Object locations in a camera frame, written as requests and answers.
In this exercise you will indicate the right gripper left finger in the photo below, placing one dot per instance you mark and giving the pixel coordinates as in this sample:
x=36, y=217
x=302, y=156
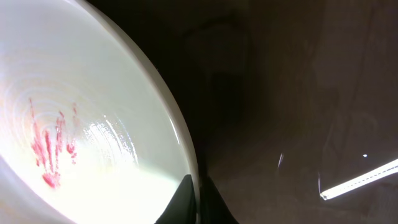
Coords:
x=182, y=208

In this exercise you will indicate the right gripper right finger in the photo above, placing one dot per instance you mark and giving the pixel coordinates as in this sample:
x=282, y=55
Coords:
x=212, y=206

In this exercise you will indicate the white plate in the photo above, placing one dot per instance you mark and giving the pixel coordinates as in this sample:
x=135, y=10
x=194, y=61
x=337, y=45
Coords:
x=90, y=132

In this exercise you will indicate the large brown serving tray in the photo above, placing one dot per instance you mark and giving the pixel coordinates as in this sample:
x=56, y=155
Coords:
x=291, y=105

